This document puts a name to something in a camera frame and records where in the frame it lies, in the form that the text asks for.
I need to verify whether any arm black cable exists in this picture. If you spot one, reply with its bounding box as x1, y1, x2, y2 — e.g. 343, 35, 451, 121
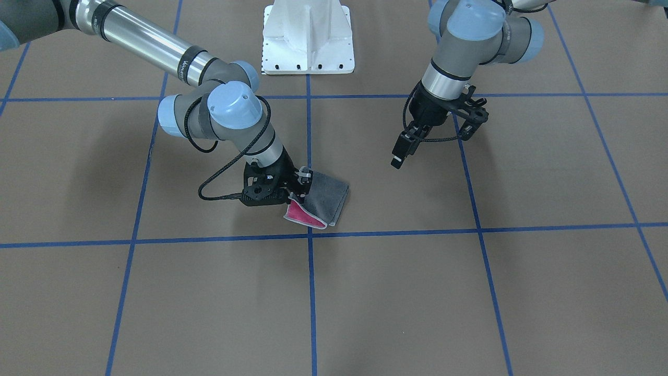
183, 94, 272, 202
402, 81, 466, 144

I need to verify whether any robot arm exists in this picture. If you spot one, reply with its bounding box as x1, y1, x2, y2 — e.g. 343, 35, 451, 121
391, 1, 547, 169
2, 1, 314, 207

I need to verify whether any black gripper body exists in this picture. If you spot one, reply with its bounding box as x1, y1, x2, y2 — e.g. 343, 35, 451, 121
408, 81, 448, 127
264, 148, 303, 202

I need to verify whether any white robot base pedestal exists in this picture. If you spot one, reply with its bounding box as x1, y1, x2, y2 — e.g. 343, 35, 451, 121
261, 1, 355, 75

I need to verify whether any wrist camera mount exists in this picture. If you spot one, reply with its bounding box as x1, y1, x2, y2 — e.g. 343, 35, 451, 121
449, 84, 489, 141
240, 164, 288, 207

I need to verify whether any pink and grey towel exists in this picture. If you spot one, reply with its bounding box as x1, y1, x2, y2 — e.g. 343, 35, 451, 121
283, 171, 349, 229

